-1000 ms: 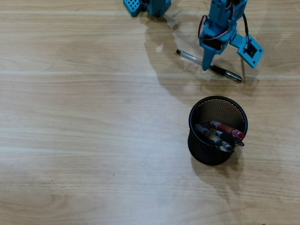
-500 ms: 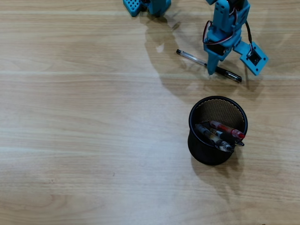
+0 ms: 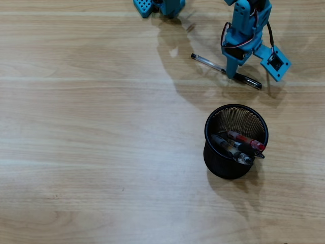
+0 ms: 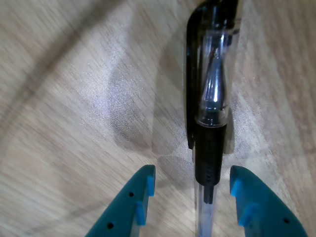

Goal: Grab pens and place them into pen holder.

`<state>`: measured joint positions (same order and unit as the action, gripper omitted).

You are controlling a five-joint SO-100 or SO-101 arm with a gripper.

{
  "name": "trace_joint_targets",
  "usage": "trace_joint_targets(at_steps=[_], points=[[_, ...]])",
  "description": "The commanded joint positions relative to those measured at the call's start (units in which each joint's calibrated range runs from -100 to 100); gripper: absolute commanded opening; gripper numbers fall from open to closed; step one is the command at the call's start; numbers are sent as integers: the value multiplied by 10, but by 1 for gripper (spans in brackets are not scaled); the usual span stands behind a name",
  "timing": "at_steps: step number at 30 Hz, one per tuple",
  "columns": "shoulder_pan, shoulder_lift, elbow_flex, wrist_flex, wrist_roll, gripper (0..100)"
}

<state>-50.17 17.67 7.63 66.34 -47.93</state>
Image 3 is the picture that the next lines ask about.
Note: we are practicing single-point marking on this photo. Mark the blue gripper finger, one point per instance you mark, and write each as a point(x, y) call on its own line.
point(232, 67)

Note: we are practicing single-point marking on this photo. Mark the clear stick pen black grip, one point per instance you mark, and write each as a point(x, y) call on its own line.
point(210, 63)

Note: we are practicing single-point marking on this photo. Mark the red retractable gel pen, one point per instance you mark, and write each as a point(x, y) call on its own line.
point(243, 139)

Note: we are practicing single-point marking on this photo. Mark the dark translucent retractable pen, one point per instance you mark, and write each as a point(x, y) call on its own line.
point(228, 150)

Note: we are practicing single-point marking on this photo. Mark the black pen with silver clip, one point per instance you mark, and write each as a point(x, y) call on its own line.
point(247, 148)

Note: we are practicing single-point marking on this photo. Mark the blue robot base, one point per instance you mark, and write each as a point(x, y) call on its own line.
point(165, 7)

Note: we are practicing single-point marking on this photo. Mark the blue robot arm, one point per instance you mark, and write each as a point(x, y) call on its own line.
point(241, 12)

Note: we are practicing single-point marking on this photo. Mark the black mesh pen holder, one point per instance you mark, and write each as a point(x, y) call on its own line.
point(228, 170)

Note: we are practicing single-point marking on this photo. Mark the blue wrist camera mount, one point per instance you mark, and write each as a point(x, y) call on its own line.
point(276, 64)

